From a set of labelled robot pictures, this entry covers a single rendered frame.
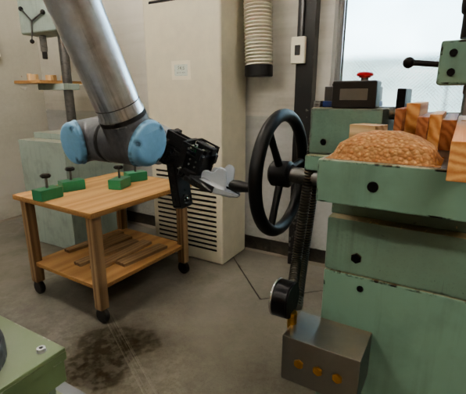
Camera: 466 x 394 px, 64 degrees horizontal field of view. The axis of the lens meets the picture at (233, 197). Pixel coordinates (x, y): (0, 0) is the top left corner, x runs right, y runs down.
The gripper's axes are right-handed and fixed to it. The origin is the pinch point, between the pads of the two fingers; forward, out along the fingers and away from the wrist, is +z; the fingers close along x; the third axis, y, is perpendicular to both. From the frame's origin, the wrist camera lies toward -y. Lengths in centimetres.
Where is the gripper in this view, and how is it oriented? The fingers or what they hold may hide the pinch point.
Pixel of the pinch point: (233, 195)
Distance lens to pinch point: 80.4
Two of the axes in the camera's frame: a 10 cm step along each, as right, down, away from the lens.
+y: 3.0, -8.6, -4.2
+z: 8.0, 4.6, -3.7
